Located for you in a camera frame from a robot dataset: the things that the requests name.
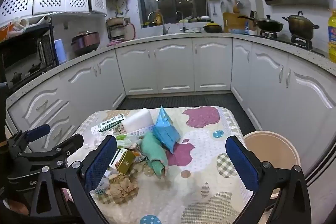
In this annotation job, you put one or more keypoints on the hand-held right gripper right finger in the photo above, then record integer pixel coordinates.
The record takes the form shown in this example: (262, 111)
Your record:
(241, 163)

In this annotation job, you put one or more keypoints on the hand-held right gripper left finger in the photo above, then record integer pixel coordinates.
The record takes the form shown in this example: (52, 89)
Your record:
(101, 161)

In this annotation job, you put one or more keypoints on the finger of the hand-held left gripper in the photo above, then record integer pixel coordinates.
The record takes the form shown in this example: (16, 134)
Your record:
(71, 143)
(38, 132)

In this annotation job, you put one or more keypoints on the white plastic bag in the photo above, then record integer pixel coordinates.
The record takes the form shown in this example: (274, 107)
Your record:
(101, 187)

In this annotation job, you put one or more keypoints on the beige trash bin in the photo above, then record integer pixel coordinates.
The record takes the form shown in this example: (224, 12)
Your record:
(270, 148)

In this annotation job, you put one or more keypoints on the green fluffy towel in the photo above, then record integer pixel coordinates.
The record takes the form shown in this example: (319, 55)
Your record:
(153, 155)

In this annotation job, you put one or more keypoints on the white foam block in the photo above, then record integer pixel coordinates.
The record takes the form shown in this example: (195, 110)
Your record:
(136, 120)

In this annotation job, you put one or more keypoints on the olive gold box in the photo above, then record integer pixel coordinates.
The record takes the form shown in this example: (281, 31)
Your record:
(124, 161)

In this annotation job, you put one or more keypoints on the crumpled brown paper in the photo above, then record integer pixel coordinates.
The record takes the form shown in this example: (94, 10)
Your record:
(120, 186)

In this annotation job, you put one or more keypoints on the green white plastic wrapper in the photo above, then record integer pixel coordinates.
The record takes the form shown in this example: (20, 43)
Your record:
(126, 140)

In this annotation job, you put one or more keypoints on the white green carton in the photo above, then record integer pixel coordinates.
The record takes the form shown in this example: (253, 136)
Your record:
(110, 124)

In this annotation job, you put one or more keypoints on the patterned tablecloth table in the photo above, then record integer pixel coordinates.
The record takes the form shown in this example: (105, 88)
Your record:
(199, 187)

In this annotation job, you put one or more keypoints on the blue snack packet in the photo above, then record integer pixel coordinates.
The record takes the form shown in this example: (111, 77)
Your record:
(165, 132)

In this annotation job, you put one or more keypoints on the black microwave oven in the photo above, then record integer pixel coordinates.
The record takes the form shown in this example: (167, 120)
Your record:
(23, 56)

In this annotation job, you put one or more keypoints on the blue cup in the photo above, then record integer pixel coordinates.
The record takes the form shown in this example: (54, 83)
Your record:
(61, 50)

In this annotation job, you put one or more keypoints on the red brown rice cooker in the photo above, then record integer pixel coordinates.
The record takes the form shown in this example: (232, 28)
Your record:
(85, 43)

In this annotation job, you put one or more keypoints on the orange package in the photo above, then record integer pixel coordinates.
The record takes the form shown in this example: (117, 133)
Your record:
(6, 32)

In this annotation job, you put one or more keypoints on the pink cloth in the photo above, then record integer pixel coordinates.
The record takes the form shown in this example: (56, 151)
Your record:
(114, 43)

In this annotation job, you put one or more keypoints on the plastic wrap roll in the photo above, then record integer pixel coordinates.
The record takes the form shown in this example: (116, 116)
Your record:
(21, 22)

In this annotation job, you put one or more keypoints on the foil roll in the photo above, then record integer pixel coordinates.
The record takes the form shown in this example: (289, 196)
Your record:
(42, 20)

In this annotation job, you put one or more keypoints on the white kitchen base cabinets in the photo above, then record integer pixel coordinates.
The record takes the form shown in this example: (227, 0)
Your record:
(173, 66)

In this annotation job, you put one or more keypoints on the metal pot rack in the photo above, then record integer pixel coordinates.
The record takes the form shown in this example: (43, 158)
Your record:
(118, 32)

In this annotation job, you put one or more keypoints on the beige casserole pot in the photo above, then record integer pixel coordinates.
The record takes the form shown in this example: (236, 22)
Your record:
(115, 21)

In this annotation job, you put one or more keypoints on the gas stove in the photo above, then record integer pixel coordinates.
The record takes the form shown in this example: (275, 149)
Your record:
(296, 41)

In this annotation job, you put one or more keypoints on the yellow black casserole pot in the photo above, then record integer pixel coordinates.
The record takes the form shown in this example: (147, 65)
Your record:
(212, 27)

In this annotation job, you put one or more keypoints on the black wok with lid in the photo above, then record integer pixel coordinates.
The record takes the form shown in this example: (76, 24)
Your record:
(269, 24)

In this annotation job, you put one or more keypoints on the wooden cutting board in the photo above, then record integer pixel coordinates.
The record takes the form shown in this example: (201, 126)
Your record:
(231, 20)

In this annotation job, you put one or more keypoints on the curved steel faucet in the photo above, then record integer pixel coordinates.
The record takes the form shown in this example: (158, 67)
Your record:
(164, 27)

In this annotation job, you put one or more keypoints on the bronze stock pot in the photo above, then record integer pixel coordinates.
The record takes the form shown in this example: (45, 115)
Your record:
(300, 26)

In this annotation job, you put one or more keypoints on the small steel faucet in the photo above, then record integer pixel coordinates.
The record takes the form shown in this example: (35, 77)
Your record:
(183, 24)

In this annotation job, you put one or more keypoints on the yellow oil bottle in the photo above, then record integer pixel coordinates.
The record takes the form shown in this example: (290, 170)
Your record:
(332, 37)

